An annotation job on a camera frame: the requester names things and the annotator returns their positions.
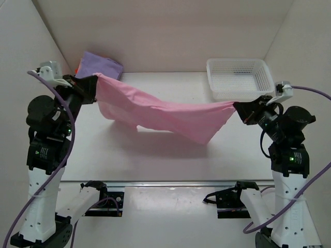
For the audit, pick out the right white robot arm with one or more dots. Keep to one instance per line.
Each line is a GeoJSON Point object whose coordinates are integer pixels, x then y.
{"type": "Point", "coordinates": [291, 225]}

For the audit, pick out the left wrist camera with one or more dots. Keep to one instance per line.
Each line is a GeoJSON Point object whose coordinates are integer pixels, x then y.
{"type": "Point", "coordinates": [50, 70]}

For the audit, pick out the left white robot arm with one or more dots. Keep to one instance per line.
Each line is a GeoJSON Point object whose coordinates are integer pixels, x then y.
{"type": "Point", "coordinates": [51, 135]}

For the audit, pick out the purple folded t shirt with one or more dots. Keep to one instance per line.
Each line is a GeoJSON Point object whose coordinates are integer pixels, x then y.
{"type": "Point", "coordinates": [91, 63]}

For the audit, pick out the pink t shirt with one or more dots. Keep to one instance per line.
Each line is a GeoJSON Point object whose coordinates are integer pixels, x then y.
{"type": "Point", "coordinates": [121, 102]}

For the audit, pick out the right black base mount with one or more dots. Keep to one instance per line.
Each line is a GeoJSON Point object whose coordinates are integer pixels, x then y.
{"type": "Point", "coordinates": [228, 203]}

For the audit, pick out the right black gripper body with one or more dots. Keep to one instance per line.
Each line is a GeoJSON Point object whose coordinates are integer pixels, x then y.
{"type": "Point", "coordinates": [265, 115]}

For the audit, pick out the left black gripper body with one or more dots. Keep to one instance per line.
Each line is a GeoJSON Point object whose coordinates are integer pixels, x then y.
{"type": "Point", "coordinates": [74, 94]}

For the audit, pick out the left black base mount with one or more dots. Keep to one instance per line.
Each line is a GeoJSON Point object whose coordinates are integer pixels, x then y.
{"type": "Point", "coordinates": [109, 204]}

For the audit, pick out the white plastic basket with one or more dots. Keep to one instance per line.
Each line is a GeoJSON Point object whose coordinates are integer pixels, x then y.
{"type": "Point", "coordinates": [238, 79]}

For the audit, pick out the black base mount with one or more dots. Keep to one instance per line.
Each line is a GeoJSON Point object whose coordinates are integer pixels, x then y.
{"type": "Point", "coordinates": [109, 204]}
{"type": "Point", "coordinates": [228, 203]}

